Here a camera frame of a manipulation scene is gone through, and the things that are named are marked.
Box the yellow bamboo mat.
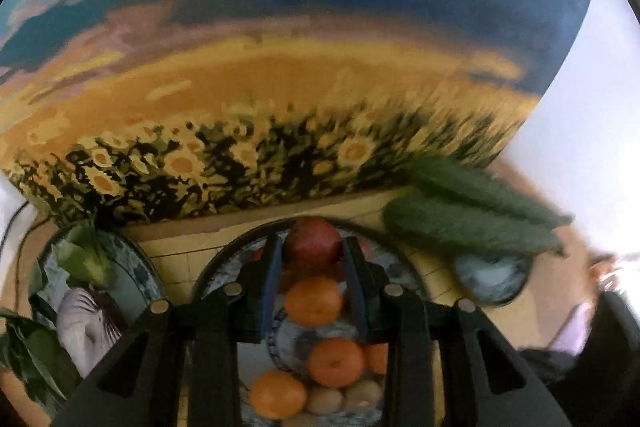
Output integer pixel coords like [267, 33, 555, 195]
[117, 189, 463, 427]

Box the green leafy sprig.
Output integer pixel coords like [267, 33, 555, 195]
[29, 222, 122, 308]
[0, 307, 84, 404]

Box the small orange object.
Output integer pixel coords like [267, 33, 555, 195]
[589, 251, 640, 279]

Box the sunflower field wall poster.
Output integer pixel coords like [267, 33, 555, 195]
[0, 0, 601, 229]

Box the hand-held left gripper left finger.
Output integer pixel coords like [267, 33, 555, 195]
[50, 234, 284, 427]

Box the dark cloth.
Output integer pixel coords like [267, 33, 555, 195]
[517, 289, 640, 408]

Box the orange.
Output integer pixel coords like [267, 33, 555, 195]
[364, 343, 390, 375]
[249, 369, 307, 420]
[307, 338, 366, 389]
[284, 277, 345, 328]

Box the blue patterned white plate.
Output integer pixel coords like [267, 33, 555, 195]
[36, 224, 168, 413]
[454, 252, 535, 306]
[191, 216, 433, 427]

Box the green cucumber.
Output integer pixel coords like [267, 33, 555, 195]
[382, 196, 567, 259]
[405, 154, 574, 229]

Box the black cable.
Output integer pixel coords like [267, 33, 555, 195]
[0, 201, 53, 313]

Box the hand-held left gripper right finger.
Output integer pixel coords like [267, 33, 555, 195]
[342, 236, 576, 427]

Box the purple fluffy cloth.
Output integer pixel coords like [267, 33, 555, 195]
[550, 302, 601, 355]

